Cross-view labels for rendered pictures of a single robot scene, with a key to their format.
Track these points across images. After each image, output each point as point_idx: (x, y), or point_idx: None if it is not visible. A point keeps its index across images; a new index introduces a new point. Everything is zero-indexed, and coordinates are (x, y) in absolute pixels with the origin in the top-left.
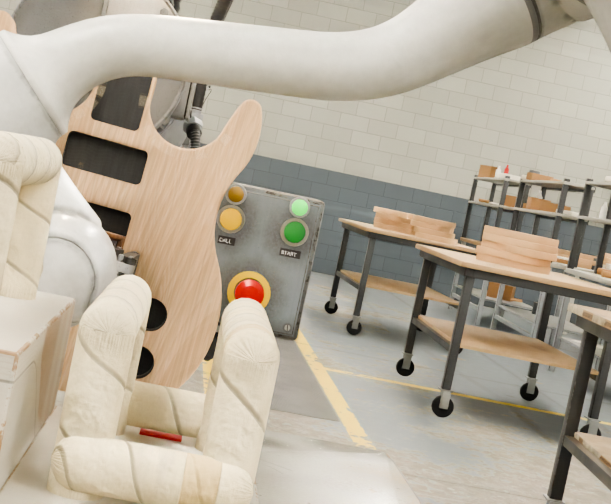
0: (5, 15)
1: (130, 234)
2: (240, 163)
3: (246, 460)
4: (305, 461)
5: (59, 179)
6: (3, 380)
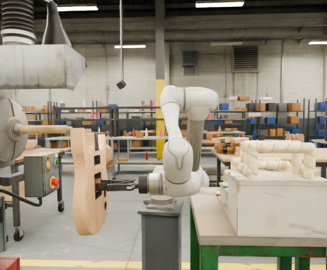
0: (84, 128)
1: (101, 176)
2: (105, 149)
3: None
4: (208, 190)
5: None
6: None
